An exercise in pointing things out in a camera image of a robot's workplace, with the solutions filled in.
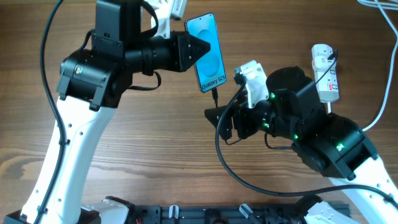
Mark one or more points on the white USB charger plug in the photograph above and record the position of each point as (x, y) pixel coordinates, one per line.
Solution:
(322, 62)

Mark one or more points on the Galaxy smartphone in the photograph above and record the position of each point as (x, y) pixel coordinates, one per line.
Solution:
(209, 68)

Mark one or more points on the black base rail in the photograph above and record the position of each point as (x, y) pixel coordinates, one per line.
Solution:
(155, 214)

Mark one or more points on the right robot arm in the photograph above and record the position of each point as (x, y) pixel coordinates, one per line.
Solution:
(332, 145)

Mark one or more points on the white power strip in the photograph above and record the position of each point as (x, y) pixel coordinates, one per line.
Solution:
(326, 82)

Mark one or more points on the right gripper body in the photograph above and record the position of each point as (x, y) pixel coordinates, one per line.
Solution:
(263, 117)

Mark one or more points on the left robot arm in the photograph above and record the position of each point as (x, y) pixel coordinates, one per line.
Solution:
(129, 37)

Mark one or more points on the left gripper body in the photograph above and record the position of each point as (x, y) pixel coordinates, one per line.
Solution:
(157, 53)

